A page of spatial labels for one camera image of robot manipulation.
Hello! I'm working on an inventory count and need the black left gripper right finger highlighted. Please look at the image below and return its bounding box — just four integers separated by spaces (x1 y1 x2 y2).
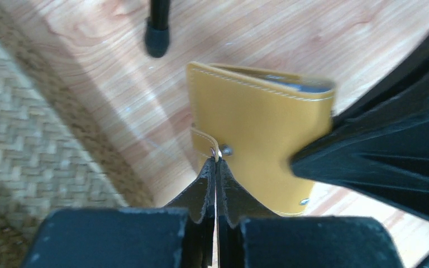
216 160 403 267

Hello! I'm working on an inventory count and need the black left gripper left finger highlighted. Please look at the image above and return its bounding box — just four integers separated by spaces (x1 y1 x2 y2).
21 158 216 267

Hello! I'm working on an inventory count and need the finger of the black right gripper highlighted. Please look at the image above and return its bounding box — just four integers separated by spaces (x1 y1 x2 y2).
290 35 429 221

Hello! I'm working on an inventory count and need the yellow leather card holder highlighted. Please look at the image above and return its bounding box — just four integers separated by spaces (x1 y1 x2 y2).
187 62 336 217

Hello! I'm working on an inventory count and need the woven straw divided tray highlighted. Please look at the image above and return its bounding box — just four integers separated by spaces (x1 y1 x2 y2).
0 6 153 267

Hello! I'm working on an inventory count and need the black music stand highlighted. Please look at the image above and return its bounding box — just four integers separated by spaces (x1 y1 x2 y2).
144 0 171 58

